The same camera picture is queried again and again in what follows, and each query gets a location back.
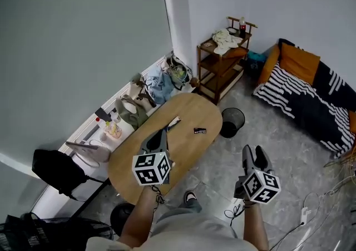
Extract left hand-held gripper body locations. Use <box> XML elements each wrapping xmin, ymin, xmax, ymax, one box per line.
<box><xmin>132</xmin><ymin>150</ymin><xmax>172</xmax><ymax>187</ymax></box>

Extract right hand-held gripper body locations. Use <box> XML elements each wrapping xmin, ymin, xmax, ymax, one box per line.
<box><xmin>234</xmin><ymin>169</ymin><xmax>281</xmax><ymax>205</ymax></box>

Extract torn dark blue packet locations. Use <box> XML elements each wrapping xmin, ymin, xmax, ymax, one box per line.
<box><xmin>163</xmin><ymin>116</ymin><xmax>182</xmax><ymax>134</ymax></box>

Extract black mesh waste bin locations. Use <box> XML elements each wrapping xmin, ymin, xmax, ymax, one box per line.
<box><xmin>219</xmin><ymin>107</ymin><xmax>246</xmax><ymax>139</ymax></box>

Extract person's right forearm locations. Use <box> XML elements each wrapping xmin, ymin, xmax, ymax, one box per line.
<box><xmin>243</xmin><ymin>202</ymin><xmax>269</xmax><ymax>251</ymax></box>

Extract person's left forearm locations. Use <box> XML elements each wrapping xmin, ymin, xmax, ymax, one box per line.
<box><xmin>116</xmin><ymin>185</ymin><xmax>162</xmax><ymax>248</ymax></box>

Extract oval wooden table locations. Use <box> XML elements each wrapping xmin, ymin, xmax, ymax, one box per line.
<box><xmin>107</xmin><ymin>92</ymin><xmax>223</xmax><ymax>205</ymax></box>

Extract olive green bag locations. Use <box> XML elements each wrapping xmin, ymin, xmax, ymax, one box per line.
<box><xmin>115</xmin><ymin>95</ymin><xmax>148</xmax><ymax>131</ymax></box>

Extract person's left shoe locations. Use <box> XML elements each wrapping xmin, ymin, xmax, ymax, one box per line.
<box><xmin>183</xmin><ymin>190</ymin><xmax>197</xmax><ymax>205</ymax></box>

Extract white kettle jug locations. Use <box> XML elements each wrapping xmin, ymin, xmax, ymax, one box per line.
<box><xmin>65</xmin><ymin>140</ymin><xmax>111</xmax><ymax>167</ymax></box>

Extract person's left leg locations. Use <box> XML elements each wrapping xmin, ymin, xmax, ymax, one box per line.
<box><xmin>177</xmin><ymin>199</ymin><xmax>202</xmax><ymax>215</ymax></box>

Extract light blue garment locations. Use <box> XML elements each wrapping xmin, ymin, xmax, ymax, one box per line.
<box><xmin>146</xmin><ymin>66</ymin><xmax>179</xmax><ymax>105</ymax></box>

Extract black white striped blanket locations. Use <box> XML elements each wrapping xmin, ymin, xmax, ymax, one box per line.
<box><xmin>253</xmin><ymin>62</ymin><xmax>356</xmax><ymax>159</ymax></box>

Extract grey tote bag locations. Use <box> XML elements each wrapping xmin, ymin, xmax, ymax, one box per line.
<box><xmin>166</xmin><ymin>52</ymin><xmax>192</xmax><ymax>91</ymax></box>

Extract person's grey shirt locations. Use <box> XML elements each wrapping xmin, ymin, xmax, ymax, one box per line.
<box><xmin>85</xmin><ymin>207</ymin><xmax>245</xmax><ymax>251</ymax></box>

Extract black backpack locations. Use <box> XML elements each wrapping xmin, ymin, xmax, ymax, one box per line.
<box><xmin>32</xmin><ymin>149</ymin><xmax>88</xmax><ymax>198</ymax></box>

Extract wooden shelf rack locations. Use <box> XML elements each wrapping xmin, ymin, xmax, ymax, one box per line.
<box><xmin>196</xmin><ymin>16</ymin><xmax>258</xmax><ymax>106</ymax></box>

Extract teal storage box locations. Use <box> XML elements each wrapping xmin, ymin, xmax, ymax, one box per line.
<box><xmin>246</xmin><ymin>50</ymin><xmax>268</xmax><ymax>71</ymax></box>

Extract large orange cushion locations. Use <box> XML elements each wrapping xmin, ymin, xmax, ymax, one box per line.
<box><xmin>279</xmin><ymin>42</ymin><xmax>321</xmax><ymax>86</ymax></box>

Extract small orange cushion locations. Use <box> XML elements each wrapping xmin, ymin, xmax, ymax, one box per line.
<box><xmin>222</xmin><ymin>46</ymin><xmax>248</xmax><ymax>60</ymax></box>

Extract crumpled white cloth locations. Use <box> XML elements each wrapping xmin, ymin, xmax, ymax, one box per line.
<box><xmin>212</xmin><ymin>28</ymin><xmax>243</xmax><ymax>56</ymax></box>

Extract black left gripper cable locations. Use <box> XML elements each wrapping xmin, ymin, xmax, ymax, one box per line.
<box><xmin>151</xmin><ymin>185</ymin><xmax>166</xmax><ymax>209</ymax></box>

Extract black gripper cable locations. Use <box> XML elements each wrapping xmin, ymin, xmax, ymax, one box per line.
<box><xmin>224</xmin><ymin>199</ymin><xmax>247</xmax><ymax>227</ymax></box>
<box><xmin>151</xmin><ymin>185</ymin><xmax>166</xmax><ymax>209</ymax></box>

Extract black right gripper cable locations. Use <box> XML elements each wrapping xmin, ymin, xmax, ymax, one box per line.
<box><xmin>224</xmin><ymin>199</ymin><xmax>247</xmax><ymax>227</ymax></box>

